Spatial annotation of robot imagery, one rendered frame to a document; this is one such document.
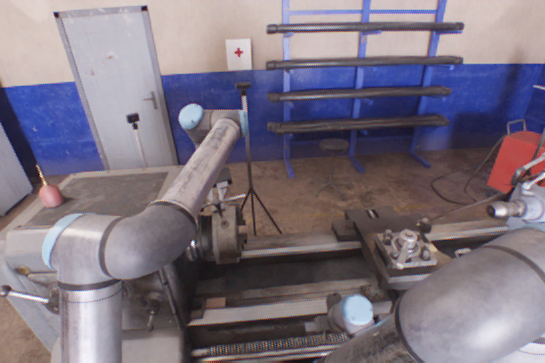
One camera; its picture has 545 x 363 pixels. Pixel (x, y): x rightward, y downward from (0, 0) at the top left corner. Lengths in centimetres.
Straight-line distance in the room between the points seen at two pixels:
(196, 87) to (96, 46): 129
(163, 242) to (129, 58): 376
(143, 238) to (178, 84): 367
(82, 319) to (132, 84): 379
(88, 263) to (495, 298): 60
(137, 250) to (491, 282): 51
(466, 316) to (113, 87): 428
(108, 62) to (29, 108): 137
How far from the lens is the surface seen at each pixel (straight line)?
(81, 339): 68
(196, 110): 102
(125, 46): 421
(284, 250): 153
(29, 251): 120
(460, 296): 40
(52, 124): 498
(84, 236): 60
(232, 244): 115
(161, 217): 56
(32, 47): 479
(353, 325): 94
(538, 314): 43
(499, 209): 167
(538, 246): 47
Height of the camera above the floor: 190
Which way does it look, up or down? 30 degrees down
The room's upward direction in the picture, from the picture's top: 2 degrees counter-clockwise
